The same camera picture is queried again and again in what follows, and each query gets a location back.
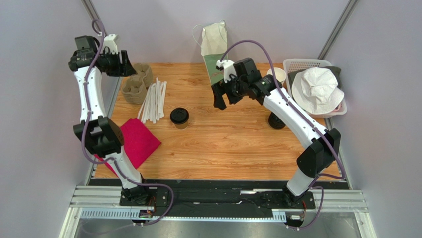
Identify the stack of pulp cup carriers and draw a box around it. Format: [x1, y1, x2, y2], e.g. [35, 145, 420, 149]
[121, 63, 154, 104]

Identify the stack of paper cups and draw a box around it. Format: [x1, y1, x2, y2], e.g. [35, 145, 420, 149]
[266, 67, 287, 87]

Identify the green white paper bag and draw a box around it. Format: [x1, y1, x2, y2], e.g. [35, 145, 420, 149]
[192, 20, 228, 85]

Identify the black cup lid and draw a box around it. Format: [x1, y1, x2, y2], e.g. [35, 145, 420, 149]
[170, 107, 189, 125]

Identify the brown paper coffee cup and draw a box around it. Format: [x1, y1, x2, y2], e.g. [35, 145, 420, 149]
[173, 121, 189, 130]

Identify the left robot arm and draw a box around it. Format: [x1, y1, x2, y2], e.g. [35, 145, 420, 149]
[68, 34, 152, 206]

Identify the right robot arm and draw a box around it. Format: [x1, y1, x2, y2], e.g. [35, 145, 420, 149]
[211, 58, 341, 207]

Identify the white plastic basket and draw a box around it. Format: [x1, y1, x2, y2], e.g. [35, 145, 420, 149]
[283, 58, 348, 119]

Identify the white paper straws bundle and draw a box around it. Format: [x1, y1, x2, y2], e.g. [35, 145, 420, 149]
[137, 77, 167, 124]

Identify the white bucket hat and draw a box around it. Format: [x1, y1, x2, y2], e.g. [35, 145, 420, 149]
[291, 67, 345, 115]

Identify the red folded cloth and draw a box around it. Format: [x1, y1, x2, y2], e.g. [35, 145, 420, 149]
[94, 118, 162, 176]

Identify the dark green cloth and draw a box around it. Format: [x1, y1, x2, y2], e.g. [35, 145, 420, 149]
[287, 66, 342, 111]

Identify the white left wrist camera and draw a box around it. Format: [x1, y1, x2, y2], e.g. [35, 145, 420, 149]
[99, 34, 119, 55]

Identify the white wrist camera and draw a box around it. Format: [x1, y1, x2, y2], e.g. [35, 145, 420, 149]
[99, 34, 119, 55]
[216, 59, 237, 83]

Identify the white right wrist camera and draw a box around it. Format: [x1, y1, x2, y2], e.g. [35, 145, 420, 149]
[216, 59, 237, 83]

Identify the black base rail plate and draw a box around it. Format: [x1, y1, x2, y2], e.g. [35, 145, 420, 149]
[88, 178, 350, 219]

